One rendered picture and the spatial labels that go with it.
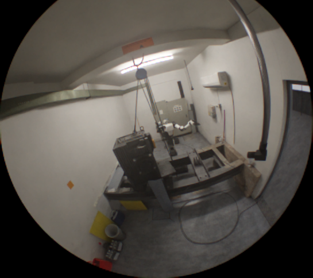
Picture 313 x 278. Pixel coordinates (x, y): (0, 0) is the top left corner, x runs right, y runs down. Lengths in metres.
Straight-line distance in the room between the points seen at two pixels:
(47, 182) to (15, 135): 0.67
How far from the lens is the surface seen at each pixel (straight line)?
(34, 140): 1.57
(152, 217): 2.37
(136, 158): 1.44
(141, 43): 1.47
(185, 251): 2.11
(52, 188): 1.65
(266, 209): 2.54
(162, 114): 4.33
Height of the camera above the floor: 2.11
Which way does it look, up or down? 15 degrees down
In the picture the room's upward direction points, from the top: 16 degrees counter-clockwise
